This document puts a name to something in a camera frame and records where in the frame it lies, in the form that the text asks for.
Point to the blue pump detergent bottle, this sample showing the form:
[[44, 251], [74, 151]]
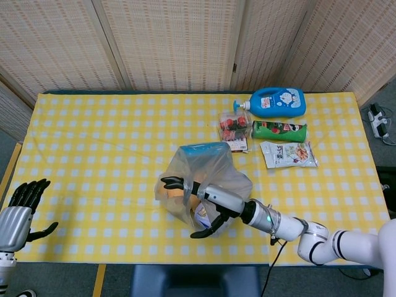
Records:
[[278, 103]]

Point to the blue box inside bag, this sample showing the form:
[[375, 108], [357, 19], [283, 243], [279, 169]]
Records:
[[201, 150]]

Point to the black box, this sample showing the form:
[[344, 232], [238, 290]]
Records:
[[386, 185]]

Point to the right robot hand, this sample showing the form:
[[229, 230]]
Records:
[[221, 198]]

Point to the green cylindrical chips can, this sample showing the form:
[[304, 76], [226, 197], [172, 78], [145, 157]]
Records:
[[278, 131]]

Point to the translucent plastic bag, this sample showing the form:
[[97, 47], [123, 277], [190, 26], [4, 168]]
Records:
[[213, 164]]

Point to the beige woven folding screen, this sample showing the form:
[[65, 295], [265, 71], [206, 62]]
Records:
[[170, 40]]

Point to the clear pack of red snacks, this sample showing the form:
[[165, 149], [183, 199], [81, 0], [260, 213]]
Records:
[[233, 127]]

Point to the white snack packet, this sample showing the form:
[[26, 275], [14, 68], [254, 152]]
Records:
[[287, 154]]

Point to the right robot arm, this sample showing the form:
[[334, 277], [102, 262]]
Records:
[[309, 238]]

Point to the white purple packet inside bag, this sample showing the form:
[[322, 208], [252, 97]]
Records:
[[202, 214]]

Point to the yellow checkered tablecloth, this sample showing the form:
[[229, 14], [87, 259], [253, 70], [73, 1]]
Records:
[[92, 139]]

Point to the orange item inside bag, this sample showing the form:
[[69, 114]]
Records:
[[178, 197]]

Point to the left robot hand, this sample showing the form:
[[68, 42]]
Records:
[[15, 226]]

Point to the white power strip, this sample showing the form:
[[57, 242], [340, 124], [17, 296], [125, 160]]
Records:
[[378, 120]]

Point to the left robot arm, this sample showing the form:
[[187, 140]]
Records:
[[6, 269]]

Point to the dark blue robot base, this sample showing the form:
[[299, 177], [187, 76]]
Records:
[[195, 281]]

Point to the black white shoe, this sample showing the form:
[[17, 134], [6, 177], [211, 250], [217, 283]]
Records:
[[26, 293]]

